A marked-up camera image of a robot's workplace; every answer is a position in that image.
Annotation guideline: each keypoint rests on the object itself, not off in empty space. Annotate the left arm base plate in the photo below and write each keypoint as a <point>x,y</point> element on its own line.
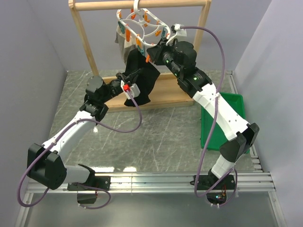
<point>99,182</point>

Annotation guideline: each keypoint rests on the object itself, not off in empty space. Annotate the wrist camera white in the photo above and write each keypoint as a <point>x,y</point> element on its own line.
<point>177,32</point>
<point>130,90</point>

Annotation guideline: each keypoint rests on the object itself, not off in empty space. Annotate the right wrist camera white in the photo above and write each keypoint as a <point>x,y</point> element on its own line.
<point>177,32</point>

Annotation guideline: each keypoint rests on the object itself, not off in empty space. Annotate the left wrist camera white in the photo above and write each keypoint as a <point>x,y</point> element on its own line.
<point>130,90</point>

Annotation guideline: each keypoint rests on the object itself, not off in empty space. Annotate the orange clothes peg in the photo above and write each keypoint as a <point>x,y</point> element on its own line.
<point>138,43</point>
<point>147,59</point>

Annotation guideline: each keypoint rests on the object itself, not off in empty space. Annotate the grey underwear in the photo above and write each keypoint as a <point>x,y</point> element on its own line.
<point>125,46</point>

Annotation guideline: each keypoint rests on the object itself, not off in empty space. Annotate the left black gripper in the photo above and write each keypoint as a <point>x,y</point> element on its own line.
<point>122,76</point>

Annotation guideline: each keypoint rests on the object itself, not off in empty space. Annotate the white plastic clip hanger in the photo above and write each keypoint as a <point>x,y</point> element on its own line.
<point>142,24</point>

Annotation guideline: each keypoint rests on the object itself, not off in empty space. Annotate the aluminium mounting rail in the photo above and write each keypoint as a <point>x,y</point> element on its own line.
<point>179,182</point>

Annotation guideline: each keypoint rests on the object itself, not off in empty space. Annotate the wooden hanging rack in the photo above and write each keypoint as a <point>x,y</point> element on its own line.
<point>166,92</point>

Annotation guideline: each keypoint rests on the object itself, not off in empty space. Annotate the teal clothes peg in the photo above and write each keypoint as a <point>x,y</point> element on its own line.
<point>141,50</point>

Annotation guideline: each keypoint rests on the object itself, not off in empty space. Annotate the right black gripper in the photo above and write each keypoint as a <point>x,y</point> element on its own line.
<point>155,52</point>

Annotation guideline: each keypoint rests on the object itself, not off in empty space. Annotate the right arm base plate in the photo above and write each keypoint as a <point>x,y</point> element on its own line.
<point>206,181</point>

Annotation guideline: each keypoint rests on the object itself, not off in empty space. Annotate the black underwear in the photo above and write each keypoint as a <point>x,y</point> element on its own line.
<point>147,75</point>

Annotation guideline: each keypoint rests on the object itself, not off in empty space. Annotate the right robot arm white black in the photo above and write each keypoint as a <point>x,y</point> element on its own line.
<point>180,59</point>

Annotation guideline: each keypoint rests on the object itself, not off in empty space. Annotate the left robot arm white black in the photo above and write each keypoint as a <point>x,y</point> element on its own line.
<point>45,163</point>

